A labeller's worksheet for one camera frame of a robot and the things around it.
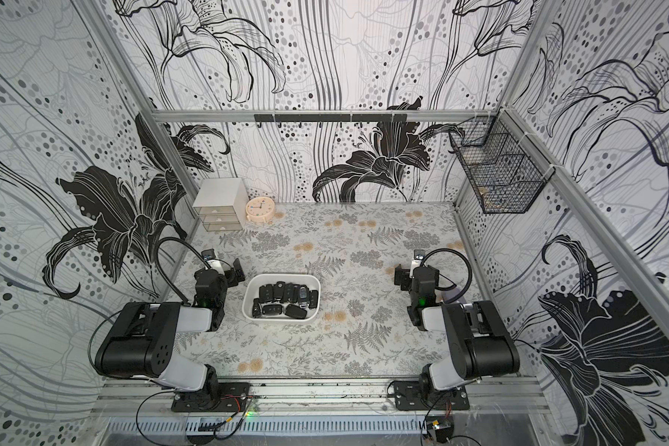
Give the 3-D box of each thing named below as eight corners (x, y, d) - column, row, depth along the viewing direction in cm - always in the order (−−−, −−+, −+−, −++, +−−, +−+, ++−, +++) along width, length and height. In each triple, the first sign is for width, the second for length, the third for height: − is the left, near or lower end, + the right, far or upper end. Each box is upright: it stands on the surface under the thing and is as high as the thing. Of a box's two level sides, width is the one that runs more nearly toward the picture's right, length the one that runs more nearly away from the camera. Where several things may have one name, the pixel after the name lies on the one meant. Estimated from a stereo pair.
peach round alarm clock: (244, 222, 115) (242, 217, 112) (250, 202, 123) (248, 196, 120) (272, 222, 115) (271, 217, 112) (277, 201, 123) (275, 196, 120)
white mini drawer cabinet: (202, 231, 112) (187, 208, 101) (215, 201, 123) (203, 177, 113) (243, 231, 112) (233, 208, 101) (252, 201, 123) (244, 177, 113)
